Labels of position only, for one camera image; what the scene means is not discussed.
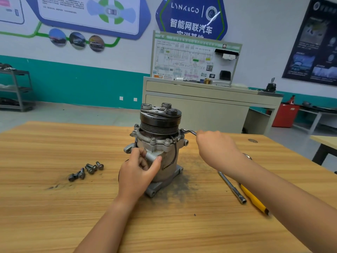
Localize person's left hand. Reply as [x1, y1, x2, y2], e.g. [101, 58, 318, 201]
[116, 147, 163, 205]

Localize person's right hand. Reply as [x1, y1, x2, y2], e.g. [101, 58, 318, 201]
[195, 129, 246, 173]

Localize silver combination wrench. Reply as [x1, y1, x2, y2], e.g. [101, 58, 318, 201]
[183, 128, 253, 161]

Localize grey metal compressor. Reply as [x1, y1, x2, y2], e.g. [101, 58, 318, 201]
[118, 102, 190, 199]

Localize person's right forearm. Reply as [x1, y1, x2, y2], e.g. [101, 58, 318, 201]
[232, 155, 337, 253]

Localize person's left forearm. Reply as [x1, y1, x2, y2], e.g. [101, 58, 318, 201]
[74, 195, 139, 253]

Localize silver L-shaped socket wrench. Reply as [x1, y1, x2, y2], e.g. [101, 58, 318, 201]
[217, 171, 248, 206]

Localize beige workbench cabinet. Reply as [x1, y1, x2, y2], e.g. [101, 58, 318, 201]
[141, 77, 284, 135]

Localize red cabinet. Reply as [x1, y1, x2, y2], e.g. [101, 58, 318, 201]
[272, 102, 301, 129]

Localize small black device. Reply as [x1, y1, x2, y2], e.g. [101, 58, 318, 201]
[265, 77, 278, 93]

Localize white wiring display board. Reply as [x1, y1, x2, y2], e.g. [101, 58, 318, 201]
[151, 30, 243, 85]

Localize wooden side table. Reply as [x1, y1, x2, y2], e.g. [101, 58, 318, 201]
[310, 135, 337, 167]

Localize grey metal shelf cart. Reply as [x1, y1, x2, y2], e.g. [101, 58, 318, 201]
[0, 63, 35, 113]

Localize blue rounded infographic panel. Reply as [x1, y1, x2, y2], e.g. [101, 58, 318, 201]
[24, 0, 152, 41]

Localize yellow handled screwdriver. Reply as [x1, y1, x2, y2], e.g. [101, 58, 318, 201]
[238, 182, 271, 216]

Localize blue hexagon wall sign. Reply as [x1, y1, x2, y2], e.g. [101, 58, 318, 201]
[155, 0, 229, 40]

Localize round photo wall decal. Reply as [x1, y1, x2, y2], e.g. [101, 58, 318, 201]
[88, 35, 105, 53]
[69, 31, 87, 51]
[48, 28, 68, 47]

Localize dark wall poster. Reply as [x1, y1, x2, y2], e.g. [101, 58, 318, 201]
[282, 0, 337, 86]

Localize white infographic wall panel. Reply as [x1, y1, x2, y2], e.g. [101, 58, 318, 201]
[0, 0, 26, 25]

